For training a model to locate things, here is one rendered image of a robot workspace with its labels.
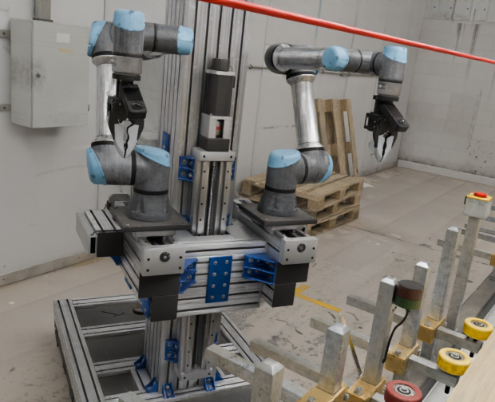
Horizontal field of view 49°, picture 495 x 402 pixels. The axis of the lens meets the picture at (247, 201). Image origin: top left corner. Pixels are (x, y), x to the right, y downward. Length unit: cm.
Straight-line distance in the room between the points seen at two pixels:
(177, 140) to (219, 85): 25
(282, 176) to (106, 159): 63
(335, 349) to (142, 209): 92
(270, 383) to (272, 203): 119
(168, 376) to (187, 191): 79
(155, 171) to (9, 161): 196
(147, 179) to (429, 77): 808
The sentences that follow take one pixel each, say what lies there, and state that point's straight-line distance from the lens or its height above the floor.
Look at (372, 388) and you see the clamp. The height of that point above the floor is 87.
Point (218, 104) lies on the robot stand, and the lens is 191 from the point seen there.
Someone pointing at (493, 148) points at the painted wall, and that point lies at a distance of 935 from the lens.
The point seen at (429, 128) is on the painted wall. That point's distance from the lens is 956.
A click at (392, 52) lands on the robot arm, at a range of 179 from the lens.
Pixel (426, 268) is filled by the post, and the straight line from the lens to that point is 153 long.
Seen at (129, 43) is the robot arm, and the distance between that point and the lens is 140.
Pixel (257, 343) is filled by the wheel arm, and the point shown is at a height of 86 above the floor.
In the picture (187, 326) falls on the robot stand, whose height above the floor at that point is 56.
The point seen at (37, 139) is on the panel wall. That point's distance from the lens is 372.
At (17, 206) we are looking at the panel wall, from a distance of 373.
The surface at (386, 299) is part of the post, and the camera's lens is 131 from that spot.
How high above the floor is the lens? 160
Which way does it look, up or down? 15 degrees down
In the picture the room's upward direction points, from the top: 6 degrees clockwise
